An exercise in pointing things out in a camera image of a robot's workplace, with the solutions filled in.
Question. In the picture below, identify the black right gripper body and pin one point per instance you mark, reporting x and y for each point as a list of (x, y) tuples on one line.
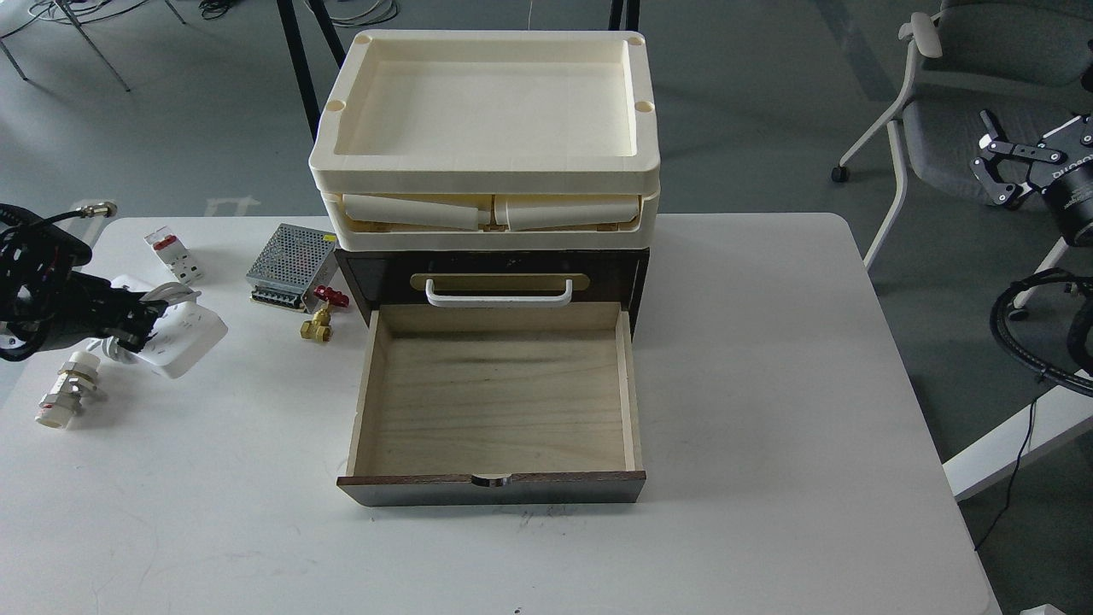
[(1066, 183)]

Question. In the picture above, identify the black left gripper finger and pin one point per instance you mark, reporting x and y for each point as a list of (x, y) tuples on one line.
[(133, 334), (150, 301)]

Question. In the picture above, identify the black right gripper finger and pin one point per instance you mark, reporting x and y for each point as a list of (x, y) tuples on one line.
[(1003, 194), (995, 144)]

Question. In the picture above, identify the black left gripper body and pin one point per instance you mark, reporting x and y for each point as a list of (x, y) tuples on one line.
[(87, 307)]

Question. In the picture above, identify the white power strip with cable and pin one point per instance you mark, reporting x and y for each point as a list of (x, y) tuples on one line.
[(185, 332)]

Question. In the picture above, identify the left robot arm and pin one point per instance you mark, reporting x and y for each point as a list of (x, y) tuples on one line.
[(48, 304)]

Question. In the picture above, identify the white red circuit breaker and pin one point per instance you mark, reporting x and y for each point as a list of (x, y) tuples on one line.
[(174, 255)]

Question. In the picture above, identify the grey office chair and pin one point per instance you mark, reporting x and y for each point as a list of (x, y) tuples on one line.
[(934, 130)]

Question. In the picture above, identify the white plastic pipe fitting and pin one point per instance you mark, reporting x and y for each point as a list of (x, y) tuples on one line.
[(76, 378)]

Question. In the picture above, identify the metal mesh power supply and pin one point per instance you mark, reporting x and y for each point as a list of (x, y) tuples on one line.
[(293, 263)]

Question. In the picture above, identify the cream plastic tray stack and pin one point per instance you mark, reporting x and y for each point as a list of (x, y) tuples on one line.
[(491, 140)]

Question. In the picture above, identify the open wooden drawer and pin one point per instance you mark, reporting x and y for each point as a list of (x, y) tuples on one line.
[(532, 406)]

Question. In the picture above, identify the brass valve red handle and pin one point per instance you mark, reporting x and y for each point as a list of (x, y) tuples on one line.
[(318, 327)]

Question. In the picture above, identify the white drawer handle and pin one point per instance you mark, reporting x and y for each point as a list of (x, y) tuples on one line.
[(436, 299)]

